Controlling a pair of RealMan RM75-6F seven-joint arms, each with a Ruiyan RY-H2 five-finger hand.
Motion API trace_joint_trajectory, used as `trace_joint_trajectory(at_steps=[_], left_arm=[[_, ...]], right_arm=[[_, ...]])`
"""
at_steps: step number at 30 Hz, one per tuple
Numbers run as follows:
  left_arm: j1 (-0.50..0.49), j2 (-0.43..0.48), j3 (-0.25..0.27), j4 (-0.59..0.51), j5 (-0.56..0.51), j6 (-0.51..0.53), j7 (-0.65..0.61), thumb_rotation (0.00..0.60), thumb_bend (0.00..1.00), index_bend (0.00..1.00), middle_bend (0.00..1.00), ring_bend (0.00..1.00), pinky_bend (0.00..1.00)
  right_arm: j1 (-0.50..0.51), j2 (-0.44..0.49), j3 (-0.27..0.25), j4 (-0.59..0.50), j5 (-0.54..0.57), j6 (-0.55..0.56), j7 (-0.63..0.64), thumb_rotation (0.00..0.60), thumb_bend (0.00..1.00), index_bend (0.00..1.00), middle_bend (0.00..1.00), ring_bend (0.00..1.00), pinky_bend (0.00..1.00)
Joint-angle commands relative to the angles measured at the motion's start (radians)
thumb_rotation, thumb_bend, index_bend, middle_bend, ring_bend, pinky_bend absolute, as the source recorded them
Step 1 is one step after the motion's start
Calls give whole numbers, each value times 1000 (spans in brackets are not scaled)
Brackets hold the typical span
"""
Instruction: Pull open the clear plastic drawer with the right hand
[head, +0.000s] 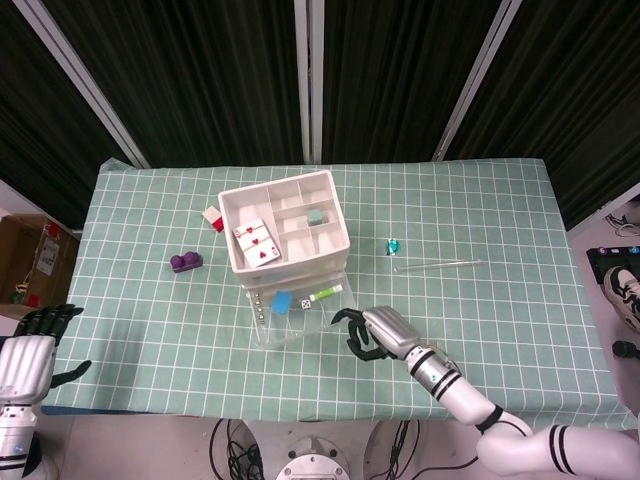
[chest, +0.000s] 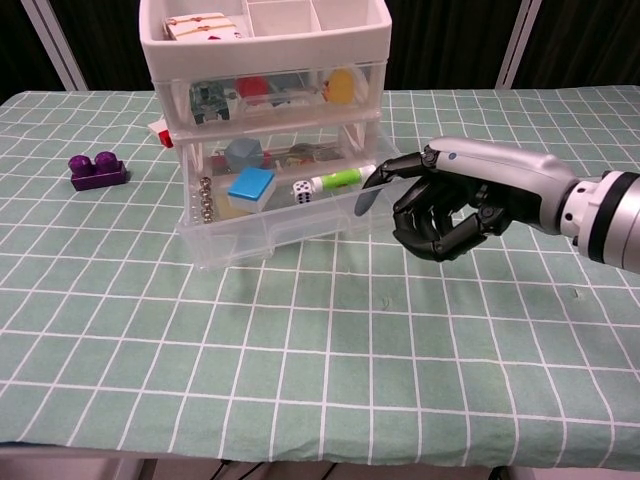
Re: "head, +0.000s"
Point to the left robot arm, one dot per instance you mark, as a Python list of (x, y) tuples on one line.
[(17, 435)]

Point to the white drawer organizer box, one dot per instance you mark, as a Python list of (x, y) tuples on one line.
[(330, 237)]

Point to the black pleated curtain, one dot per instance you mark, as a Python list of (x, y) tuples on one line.
[(30, 125), (575, 100), (200, 75), (400, 75)]

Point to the green cube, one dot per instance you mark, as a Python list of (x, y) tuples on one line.
[(315, 216)]

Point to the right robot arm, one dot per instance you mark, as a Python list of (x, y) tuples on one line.
[(465, 395)]

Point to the playing cards stack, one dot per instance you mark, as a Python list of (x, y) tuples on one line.
[(256, 243)]

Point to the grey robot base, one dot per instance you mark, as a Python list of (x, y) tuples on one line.
[(312, 465)]

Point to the black floor mat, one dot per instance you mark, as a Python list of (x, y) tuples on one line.
[(600, 260)]

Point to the teal plastic gem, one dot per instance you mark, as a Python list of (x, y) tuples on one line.
[(393, 247)]

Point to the red and white block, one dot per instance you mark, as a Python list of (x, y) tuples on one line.
[(214, 219)]

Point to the purple building brick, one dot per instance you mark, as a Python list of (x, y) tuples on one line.
[(185, 264)]

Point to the white frame post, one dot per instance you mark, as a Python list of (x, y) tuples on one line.
[(85, 85), (309, 80), (475, 85)]

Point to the green checkered tablecloth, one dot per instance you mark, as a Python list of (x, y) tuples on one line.
[(200, 360)]

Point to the green glue stick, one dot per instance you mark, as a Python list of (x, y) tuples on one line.
[(325, 293)]

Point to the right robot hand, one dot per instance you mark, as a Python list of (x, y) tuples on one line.
[(387, 332)]

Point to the black and white sneaker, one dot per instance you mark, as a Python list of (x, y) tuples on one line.
[(622, 295)]

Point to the blue and white eraser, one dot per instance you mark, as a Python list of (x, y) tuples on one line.
[(281, 302)]

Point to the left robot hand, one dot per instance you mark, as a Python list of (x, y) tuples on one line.
[(25, 360)]

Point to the cardboard box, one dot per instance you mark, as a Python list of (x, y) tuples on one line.
[(30, 260)]

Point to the clear glass rod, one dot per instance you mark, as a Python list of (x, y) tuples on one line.
[(435, 265)]

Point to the clear plastic drawer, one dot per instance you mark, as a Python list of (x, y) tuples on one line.
[(295, 331)]

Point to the white die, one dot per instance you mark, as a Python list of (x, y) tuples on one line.
[(305, 304)]

